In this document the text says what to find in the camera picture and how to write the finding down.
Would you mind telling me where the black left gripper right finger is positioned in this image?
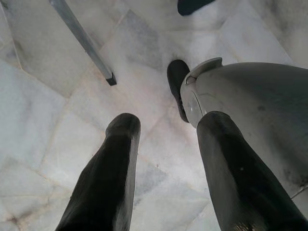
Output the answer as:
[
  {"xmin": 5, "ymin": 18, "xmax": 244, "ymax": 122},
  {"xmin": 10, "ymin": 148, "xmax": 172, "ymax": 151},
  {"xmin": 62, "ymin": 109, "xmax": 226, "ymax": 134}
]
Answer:
[{"xmin": 196, "ymin": 111, "xmax": 308, "ymax": 231}]

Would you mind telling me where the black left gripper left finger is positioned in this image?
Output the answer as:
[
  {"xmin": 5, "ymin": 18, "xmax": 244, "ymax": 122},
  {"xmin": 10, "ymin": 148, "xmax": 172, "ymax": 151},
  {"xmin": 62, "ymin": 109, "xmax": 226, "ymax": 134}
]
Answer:
[{"xmin": 55, "ymin": 112, "xmax": 141, "ymax": 231}]

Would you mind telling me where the black robot foot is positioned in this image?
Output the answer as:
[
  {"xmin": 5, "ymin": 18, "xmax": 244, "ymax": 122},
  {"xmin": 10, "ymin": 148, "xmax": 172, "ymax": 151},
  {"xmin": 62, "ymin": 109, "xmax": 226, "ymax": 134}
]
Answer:
[{"xmin": 167, "ymin": 59, "xmax": 191, "ymax": 123}]

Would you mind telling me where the navy blue shirt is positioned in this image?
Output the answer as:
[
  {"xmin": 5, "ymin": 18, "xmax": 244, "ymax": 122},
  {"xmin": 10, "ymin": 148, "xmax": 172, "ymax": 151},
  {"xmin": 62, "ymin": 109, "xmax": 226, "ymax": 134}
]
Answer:
[{"xmin": 177, "ymin": 0, "xmax": 216, "ymax": 16}]

